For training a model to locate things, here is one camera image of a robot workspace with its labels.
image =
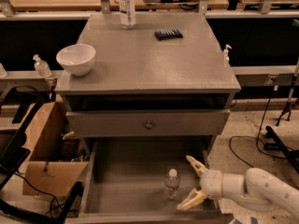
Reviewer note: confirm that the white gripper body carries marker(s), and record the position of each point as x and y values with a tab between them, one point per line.
211	185

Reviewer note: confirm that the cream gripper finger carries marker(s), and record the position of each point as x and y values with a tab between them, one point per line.
194	198
197	166

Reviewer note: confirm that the small clear water bottle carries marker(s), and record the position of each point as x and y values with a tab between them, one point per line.
171	184

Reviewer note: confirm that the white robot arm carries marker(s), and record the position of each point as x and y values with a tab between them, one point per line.
256	190

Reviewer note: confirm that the grey top drawer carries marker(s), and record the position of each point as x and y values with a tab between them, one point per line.
134	123

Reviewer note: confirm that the grey open middle drawer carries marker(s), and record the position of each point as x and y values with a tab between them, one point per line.
125	185

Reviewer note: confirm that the small white pump bottle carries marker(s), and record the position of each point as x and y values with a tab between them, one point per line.
226	51

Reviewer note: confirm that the grey wooden drawer cabinet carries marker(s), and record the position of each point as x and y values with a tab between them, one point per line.
134	71

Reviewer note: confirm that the tall clear water bottle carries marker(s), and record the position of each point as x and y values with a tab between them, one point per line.
127	12

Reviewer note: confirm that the clear pump sanitizer bottle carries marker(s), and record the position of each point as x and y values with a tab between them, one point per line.
41	67

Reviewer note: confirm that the black stand leg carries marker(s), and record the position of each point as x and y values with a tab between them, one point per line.
291	155

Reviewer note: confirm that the black tripod stand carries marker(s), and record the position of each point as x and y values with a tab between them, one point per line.
287	107

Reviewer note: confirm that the black snack bar packet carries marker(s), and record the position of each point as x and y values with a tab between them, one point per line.
168	34

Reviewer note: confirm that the brown cardboard box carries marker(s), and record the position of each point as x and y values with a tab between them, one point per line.
47	169

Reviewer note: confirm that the white ceramic bowl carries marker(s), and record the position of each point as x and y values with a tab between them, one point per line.
77	59

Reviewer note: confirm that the black chair frame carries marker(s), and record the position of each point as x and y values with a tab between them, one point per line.
13	154

